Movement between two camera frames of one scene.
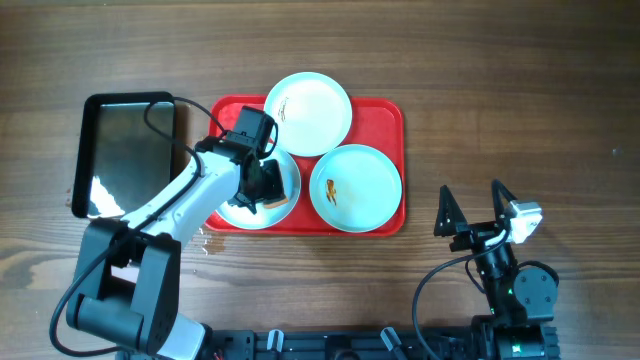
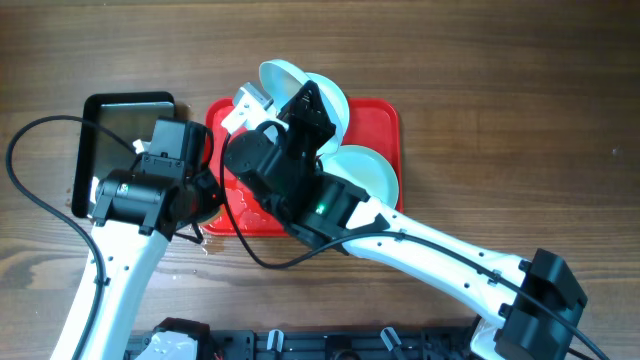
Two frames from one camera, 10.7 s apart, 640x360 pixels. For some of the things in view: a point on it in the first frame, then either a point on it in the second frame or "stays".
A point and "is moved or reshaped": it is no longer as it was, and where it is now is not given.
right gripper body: [476, 236] → [310, 115]
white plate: [355, 188] stays
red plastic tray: [376, 122] stays
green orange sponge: [274, 202] is moved or reshaped
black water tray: [120, 162] stays
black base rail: [237, 344] stays
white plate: [265, 217] → [281, 82]
